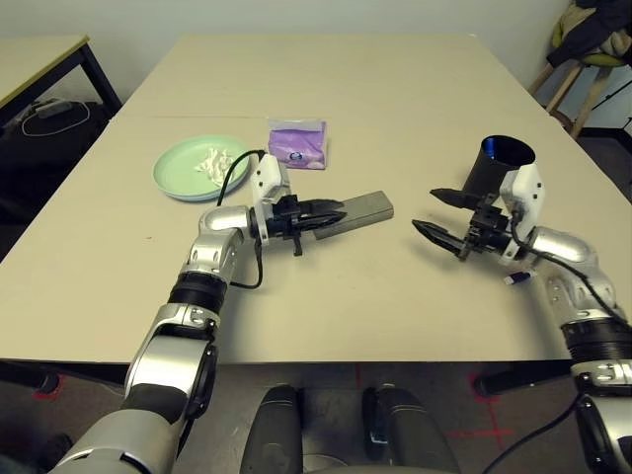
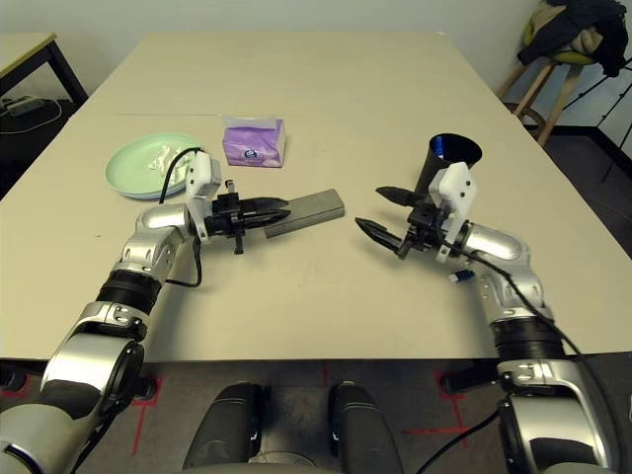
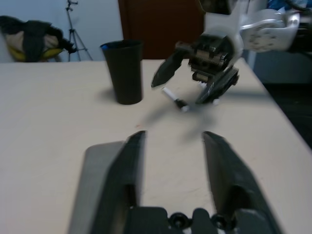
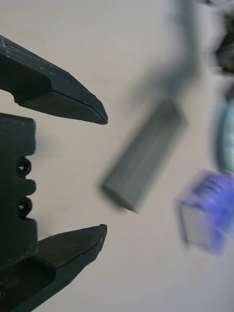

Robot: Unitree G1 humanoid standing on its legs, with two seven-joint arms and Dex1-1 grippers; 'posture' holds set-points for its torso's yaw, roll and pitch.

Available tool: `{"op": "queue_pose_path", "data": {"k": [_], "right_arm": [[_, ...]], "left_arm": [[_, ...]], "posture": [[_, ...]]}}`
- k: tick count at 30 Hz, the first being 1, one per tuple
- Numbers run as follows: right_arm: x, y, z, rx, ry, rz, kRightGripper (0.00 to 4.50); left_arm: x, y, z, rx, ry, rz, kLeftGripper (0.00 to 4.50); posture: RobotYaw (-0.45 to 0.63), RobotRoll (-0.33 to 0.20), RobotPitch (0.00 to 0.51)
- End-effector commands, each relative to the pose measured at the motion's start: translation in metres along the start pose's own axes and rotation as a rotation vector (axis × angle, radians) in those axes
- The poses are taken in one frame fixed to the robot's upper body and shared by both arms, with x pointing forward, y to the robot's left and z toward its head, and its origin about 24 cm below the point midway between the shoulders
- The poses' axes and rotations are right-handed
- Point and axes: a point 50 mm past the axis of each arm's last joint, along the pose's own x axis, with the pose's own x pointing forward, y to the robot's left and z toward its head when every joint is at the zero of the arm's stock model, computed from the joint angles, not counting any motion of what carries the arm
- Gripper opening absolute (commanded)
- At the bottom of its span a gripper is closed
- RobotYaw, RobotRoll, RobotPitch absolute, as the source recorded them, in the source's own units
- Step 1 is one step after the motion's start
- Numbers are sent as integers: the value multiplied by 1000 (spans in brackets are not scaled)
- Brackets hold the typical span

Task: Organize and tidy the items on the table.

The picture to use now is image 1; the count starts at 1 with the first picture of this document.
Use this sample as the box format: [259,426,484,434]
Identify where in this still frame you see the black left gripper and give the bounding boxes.
[268,194,350,258]

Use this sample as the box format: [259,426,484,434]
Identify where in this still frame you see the black left wrist camera cable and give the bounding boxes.
[215,149,266,290]

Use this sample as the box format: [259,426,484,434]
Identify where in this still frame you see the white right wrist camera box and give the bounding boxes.
[498,164,547,238]

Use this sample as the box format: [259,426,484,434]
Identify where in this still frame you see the beige side table black legs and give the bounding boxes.
[0,34,122,115]

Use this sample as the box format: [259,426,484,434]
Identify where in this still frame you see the grey glasses case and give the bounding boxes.
[310,190,395,242]

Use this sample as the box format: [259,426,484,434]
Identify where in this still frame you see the white tissue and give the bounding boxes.
[194,146,234,188]

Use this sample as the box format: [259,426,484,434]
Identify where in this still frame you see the grey robot leg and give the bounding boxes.
[245,384,303,474]
[362,387,460,474]

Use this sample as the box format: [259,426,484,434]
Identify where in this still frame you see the white cable loop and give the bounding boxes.
[22,101,90,137]

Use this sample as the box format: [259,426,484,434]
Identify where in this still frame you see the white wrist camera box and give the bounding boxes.
[249,152,292,213]
[498,164,547,238]

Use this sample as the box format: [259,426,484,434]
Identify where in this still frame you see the purple tissue pack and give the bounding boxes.
[267,116,331,172]

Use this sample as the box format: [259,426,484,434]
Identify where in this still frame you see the black table foot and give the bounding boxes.
[0,359,61,395]
[474,367,577,398]

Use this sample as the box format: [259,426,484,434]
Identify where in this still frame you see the black pen cup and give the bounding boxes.
[462,133,537,197]

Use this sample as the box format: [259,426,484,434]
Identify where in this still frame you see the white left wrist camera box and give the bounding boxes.
[249,152,292,213]

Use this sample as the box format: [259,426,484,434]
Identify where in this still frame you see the green plastic plate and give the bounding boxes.
[151,135,252,203]

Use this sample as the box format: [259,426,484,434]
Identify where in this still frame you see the grey power adapter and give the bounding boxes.
[32,98,70,119]

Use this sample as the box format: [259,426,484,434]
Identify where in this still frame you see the dark jacket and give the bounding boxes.
[546,0,632,68]

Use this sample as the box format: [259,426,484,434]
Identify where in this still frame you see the grey left robot leg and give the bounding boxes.
[245,384,303,474]

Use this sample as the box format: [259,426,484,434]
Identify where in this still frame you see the grey right robot leg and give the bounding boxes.
[362,387,460,474]

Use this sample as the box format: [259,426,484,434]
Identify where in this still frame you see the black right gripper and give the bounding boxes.
[411,187,514,261]

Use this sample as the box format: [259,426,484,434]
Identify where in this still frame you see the black bag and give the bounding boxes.
[0,98,113,189]

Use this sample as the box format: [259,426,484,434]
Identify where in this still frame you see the wooden stool green seat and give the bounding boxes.
[527,51,632,137]

